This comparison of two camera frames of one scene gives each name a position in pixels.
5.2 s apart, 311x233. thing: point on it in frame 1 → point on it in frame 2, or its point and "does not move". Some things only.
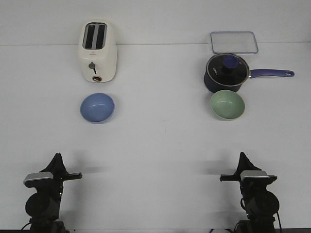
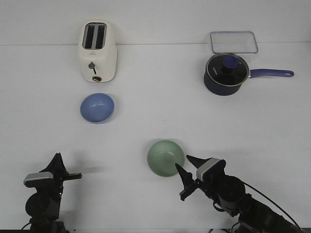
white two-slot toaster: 97,50 does not move
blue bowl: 97,108 does not move
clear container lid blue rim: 233,42 does not move
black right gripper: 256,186 → 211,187
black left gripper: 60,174 does not move
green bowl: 227,105 → 163,155
